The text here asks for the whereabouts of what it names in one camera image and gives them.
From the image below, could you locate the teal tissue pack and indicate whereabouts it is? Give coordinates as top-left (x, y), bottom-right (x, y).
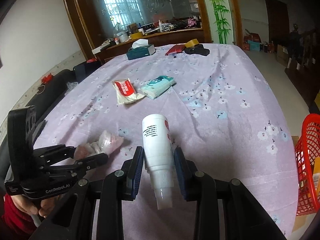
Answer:
top-left (140, 75), bottom-right (176, 100)

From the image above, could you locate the black cloth item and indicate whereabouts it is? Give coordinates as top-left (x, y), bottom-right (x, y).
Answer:
top-left (184, 44), bottom-right (210, 56)

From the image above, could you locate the red plastic mesh basket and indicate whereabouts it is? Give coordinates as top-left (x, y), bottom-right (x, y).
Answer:
top-left (295, 114), bottom-right (319, 216)

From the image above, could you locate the dark teal tissue box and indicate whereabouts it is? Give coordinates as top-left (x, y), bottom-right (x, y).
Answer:
top-left (126, 38), bottom-right (156, 60)

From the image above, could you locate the bamboo painted panel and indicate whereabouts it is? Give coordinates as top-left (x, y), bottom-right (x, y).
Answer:
top-left (204, 0), bottom-right (235, 44)

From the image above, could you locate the cardboard box on floor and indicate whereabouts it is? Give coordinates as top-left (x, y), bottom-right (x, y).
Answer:
top-left (276, 45), bottom-right (289, 67)

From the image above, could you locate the red booklet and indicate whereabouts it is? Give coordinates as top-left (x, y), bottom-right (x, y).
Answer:
top-left (165, 44), bottom-right (185, 56)

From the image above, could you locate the red white sachet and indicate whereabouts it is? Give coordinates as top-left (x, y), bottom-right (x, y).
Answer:
top-left (112, 79), bottom-right (145, 105)

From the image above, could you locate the yellow tape roll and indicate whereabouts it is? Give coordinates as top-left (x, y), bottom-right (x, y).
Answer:
top-left (185, 38), bottom-right (199, 48)

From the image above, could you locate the person's left hand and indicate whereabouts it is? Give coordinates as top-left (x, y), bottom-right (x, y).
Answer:
top-left (11, 195), bottom-right (61, 218)

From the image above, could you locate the black leather sofa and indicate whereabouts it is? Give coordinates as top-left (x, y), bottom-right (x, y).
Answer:
top-left (24, 69), bottom-right (78, 123)

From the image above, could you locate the wooden sideboard counter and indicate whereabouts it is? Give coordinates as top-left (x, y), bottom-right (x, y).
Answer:
top-left (95, 28), bottom-right (212, 64)

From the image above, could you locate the crumpled white plastic wrapper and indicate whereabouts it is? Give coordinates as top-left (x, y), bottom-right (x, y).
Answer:
top-left (74, 131), bottom-right (124, 160)

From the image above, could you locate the lilac floral tablecloth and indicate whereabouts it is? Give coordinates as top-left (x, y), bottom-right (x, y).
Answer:
top-left (35, 44), bottom-right (298, 236)

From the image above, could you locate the white spray bottle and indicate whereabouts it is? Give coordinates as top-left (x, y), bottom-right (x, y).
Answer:
top-left (142, 114), bottom-right (174, 210)

